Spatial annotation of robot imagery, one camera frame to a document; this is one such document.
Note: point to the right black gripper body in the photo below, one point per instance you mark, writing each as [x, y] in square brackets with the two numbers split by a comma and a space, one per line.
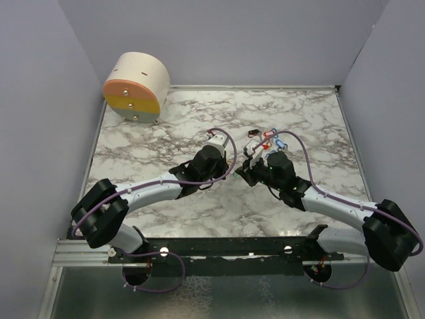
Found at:
[259, 173]

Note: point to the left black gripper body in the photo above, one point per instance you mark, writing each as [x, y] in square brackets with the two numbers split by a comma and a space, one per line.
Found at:
[218, 172]

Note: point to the blue tag key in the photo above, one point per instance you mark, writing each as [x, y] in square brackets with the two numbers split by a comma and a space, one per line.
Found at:
[281, 146]

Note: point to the black tag key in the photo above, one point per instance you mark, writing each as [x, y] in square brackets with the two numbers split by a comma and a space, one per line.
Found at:
[253, 133]

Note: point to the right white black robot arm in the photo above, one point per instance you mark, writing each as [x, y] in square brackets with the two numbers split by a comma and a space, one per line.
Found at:
[380, 231]

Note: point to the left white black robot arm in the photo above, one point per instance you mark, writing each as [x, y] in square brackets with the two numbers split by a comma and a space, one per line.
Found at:
[100, 214]

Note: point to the round beige drawer box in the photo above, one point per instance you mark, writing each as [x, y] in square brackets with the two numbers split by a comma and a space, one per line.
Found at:
[137, 87]

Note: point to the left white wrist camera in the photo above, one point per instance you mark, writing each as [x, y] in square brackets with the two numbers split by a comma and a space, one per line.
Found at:
[218, 141]

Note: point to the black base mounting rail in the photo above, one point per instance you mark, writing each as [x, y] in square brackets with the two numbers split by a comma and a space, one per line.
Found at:
[227, 256]

